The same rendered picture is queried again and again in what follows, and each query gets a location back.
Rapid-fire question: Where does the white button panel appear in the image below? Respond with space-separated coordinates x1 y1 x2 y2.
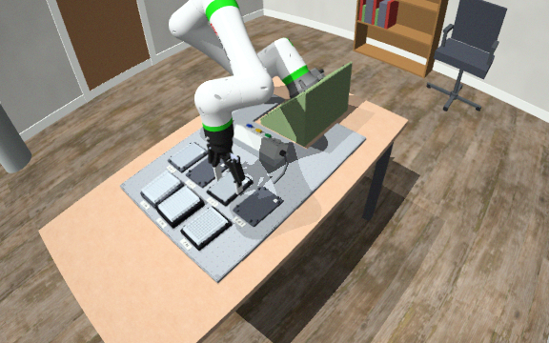
233 124 289 184

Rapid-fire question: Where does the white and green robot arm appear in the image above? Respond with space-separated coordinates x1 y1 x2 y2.
169 0 325 145

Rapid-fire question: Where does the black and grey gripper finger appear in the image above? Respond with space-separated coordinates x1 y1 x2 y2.
220 152 246 194
206 143 223 181

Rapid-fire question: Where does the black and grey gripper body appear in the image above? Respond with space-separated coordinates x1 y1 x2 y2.
210 139 234 161

